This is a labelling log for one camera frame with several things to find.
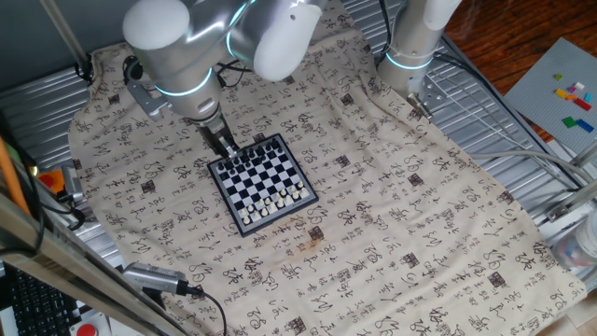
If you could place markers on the grey brick baseplate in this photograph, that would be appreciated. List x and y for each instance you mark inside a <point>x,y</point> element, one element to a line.
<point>545,93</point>

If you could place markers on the red toy brick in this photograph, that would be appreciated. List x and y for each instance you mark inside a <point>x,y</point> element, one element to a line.
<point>582,103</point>

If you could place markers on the white box red button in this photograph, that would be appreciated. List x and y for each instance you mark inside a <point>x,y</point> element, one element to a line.
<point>86,330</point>

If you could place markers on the aluminium frame beam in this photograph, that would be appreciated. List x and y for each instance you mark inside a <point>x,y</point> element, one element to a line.
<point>56,254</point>

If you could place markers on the black chess queen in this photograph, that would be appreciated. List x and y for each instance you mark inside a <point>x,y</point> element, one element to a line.
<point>244,156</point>

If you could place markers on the long silver camera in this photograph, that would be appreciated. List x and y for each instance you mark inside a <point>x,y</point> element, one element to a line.
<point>154,277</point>

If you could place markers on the black framed magnetic chessboard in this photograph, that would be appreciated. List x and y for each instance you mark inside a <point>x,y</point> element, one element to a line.
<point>261,184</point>

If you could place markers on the white chess queen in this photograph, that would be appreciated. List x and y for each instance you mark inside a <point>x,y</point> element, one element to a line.
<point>271,207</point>

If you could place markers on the black chess king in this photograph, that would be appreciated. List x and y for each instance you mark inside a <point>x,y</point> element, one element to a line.
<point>252,153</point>

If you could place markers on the black computer keyboard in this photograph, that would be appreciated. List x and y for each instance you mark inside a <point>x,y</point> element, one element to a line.
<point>37,303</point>

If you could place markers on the grey diagonal rod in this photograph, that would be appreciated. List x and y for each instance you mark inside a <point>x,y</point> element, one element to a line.
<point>65,35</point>

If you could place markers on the blue toy brick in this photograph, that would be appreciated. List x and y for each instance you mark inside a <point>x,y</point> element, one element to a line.
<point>585,125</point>

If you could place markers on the beige calligraphy print cloth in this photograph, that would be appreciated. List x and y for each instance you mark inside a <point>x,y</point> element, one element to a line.
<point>373,210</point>

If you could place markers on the white chess king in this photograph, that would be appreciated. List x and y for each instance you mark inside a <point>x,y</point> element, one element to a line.
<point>279,203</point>

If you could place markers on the orange toy brick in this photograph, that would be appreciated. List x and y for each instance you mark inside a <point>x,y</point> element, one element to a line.
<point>571,97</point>

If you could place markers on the yellow toy brick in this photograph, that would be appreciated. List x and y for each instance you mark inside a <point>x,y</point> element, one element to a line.
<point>561,93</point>

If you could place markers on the orange emergency stop box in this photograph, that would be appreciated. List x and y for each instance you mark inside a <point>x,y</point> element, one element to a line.
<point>46,179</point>

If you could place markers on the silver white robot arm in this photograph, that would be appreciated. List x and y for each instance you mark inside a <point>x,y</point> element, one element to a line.
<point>186,70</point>

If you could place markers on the translucent plastic container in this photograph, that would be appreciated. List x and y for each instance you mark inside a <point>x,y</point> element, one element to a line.
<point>580,242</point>

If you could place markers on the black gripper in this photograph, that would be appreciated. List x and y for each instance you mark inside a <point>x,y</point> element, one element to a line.
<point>217,137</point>

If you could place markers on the silver base mounting plate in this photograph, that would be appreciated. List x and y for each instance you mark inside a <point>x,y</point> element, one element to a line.
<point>436,95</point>

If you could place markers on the black clamp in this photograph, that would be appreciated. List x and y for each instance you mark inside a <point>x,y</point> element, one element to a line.
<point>85,71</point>

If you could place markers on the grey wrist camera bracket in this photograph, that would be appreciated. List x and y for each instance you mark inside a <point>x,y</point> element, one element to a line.
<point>144,99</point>

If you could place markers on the cyan toy brick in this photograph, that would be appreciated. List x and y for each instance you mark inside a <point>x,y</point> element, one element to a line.
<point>588,97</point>

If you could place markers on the white toy brick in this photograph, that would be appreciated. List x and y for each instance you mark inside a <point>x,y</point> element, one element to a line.
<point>579,86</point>

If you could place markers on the orange pole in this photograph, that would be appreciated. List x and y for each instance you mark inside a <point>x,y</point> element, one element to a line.
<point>10,177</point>

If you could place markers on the aluminium profile bar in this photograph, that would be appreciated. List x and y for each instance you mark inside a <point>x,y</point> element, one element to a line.
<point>573,200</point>
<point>585,156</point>

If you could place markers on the small silver camera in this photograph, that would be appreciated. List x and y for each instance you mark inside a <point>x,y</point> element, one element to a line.
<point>72,183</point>

